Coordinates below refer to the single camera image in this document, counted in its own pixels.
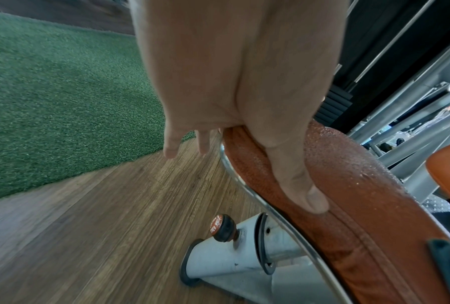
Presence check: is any black weight stack housing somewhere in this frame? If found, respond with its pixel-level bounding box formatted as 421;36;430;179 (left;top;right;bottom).
314;0;450;134

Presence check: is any blue cleaning cloth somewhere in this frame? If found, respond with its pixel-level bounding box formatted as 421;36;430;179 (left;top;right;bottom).
426;238;450;304

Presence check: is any red saddle-shaped seat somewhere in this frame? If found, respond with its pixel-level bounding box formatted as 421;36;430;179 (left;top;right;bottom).
221;118;450;304

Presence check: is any green turf mat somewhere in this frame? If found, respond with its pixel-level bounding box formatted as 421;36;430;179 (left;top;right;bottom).
0;9;195;204

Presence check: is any black red adjustment knob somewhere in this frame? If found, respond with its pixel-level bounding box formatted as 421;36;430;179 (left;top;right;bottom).
209;214;238;243

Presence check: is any person's left hand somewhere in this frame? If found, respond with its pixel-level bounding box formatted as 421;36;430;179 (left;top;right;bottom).
129;0;349;214

